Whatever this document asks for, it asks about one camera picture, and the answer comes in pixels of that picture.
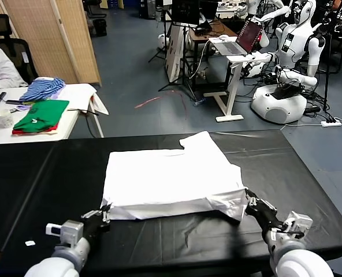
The white paper cup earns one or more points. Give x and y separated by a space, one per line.
4 118

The black office chair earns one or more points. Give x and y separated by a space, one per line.
18 49

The white humanoid robot on base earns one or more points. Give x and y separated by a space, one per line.
295 43

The white laptop stand desk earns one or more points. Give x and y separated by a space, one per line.
231 86

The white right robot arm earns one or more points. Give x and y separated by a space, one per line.
298 262

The white round device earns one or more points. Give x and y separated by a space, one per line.
161 40

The black stand pole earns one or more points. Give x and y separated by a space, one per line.
327 72

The black monitor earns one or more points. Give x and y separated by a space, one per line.
185 11

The small white tag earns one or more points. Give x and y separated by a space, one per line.
30 243

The white power strip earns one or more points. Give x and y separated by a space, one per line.
331 123

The blue striped clothes pile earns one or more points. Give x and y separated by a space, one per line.
44 86

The grey laptop with red screen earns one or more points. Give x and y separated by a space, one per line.
231 47

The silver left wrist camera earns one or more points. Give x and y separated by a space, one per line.
71 232

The lavender folded cloth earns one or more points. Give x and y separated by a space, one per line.
57 93

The white printed board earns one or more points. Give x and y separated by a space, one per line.
174 54

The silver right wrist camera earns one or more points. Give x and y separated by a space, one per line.
299 220

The black trash bin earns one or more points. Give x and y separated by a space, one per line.
100 27

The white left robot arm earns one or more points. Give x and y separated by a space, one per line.
64 262

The bamboo folding screen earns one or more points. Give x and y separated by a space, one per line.
44 34

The white side table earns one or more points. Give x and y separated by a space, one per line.
67 124

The green folded shirt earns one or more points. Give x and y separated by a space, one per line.
44 115

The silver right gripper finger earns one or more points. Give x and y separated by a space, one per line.
266 205
250 199

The black phone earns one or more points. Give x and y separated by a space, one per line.
13 101

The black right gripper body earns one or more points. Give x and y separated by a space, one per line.
264 217

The white t-shirt with red print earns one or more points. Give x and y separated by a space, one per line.
171 179

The red folded shirt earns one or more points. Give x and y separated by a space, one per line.
18 132

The brown wooden desk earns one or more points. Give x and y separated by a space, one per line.
217 29

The white computer mouse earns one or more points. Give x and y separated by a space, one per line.
223 37

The black tripod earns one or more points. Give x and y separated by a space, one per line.
165 34

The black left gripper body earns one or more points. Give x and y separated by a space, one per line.
93 226

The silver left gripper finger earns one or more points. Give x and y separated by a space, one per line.
106 215
90 214

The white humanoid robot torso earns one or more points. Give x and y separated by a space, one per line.
253 7

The white cloth bag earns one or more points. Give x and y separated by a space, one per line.
75 96

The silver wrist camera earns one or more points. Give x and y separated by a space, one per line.
71 232
299 220

